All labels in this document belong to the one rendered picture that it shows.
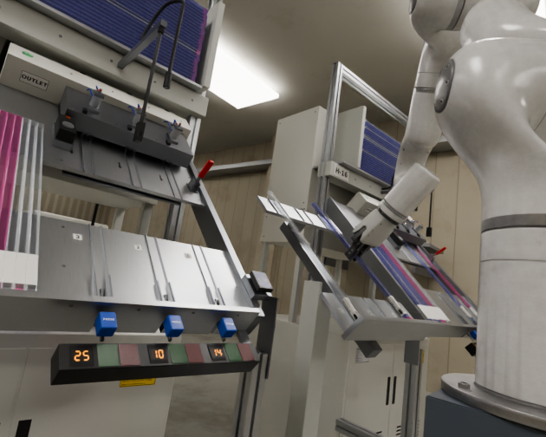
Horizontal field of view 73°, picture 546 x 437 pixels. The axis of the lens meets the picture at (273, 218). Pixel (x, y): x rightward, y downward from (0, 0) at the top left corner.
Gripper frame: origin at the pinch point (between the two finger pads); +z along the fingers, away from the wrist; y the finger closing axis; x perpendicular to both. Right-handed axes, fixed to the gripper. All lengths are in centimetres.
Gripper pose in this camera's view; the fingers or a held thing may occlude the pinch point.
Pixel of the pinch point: (354, 253)
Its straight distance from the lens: 113.4
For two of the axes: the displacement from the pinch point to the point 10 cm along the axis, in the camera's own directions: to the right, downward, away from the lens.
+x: 3.9, 6.4, -6.6
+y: -7.3, -2.2, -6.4
